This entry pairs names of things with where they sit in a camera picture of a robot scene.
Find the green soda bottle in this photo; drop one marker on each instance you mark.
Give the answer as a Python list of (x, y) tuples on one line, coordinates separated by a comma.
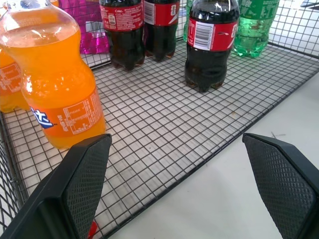
[(187, 22), (254, 27)]

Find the cola bottle red label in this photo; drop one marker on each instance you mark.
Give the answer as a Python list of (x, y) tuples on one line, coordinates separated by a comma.
[(160, 27), (210, 47), (123, 30)]

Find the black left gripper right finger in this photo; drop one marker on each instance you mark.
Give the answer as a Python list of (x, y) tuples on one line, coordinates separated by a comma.
[(281, 184)]

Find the magenta foil snack bag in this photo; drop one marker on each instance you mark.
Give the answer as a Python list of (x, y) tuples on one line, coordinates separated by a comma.
[(88, 25)]

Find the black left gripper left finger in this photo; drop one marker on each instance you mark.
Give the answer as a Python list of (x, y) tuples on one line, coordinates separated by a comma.
[(74, 189)]

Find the orange soda bottle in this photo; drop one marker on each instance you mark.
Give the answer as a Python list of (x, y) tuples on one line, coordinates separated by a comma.
[(8, 82), (54, 74)]

